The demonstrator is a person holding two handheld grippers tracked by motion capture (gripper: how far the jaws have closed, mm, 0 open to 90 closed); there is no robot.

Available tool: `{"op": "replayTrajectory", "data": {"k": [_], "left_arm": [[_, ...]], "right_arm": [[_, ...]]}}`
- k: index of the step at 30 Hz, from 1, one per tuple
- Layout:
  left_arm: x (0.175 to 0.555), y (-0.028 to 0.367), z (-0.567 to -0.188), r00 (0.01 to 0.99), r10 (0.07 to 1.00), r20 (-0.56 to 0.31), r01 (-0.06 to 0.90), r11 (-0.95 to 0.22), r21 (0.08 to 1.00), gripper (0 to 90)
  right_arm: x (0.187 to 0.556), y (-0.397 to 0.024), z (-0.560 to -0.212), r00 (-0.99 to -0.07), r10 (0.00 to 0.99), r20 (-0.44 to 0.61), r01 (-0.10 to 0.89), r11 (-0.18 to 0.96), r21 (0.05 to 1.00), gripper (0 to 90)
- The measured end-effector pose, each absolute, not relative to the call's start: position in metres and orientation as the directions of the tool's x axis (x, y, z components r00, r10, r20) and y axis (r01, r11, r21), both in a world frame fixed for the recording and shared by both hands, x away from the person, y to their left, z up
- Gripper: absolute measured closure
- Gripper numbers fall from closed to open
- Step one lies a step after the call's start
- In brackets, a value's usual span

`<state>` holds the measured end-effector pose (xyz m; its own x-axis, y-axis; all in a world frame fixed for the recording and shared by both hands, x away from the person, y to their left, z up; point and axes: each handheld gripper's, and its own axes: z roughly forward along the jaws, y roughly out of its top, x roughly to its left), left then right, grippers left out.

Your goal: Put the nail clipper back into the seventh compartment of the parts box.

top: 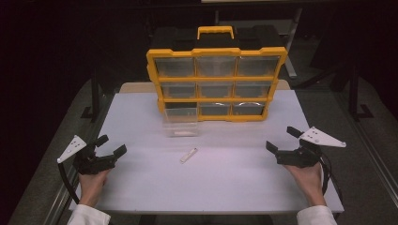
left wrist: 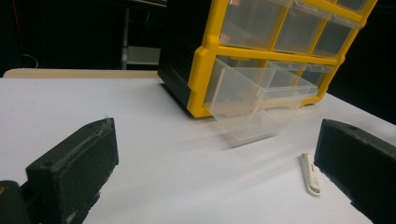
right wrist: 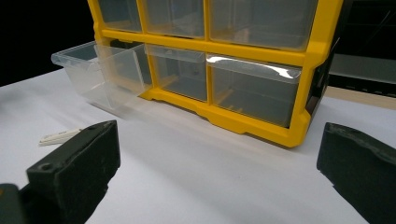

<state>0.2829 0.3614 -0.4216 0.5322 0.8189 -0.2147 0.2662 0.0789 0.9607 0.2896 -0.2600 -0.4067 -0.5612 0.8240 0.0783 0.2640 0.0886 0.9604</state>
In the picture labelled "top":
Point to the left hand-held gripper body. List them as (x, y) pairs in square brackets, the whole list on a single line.
[(92, 164)]

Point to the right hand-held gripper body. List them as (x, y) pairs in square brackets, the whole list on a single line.
[(300, 157)]

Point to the clear plastic drawer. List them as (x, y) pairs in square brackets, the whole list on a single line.
[(180, 122)]

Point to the small white stick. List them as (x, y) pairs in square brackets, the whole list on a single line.
[(188, 155)]

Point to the yellow and black drawer organizer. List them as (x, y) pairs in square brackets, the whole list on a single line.
[(216, 52)]

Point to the person's left hand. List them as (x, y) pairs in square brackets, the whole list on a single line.
[(92, 186)]

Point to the person's right hand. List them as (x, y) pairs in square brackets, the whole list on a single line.
[(311, 181)]

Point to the black metal stand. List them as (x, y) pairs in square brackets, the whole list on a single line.
[(354, 93), (94, 97)]

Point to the set of clear organizer drawers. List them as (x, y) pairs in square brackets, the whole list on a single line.
[(216, 90)]

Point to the grey metal stand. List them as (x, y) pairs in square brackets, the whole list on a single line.
[(292, 47)]

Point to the aluminium frame rail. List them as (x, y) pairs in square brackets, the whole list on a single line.
[(372, 156), (61, 203)]

